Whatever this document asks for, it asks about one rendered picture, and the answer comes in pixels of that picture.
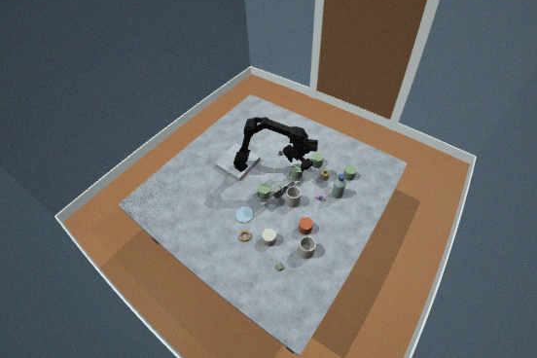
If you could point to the pale blue round dish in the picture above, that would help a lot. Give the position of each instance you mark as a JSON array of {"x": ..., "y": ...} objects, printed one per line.
[{"x": 243, "y": 214}]

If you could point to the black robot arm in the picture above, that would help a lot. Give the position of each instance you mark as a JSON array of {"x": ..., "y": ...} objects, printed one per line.
[{"x": 297, "y": 136}]

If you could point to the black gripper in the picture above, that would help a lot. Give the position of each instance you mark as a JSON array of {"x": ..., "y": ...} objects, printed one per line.
[{"x": 290, "y": 153}]

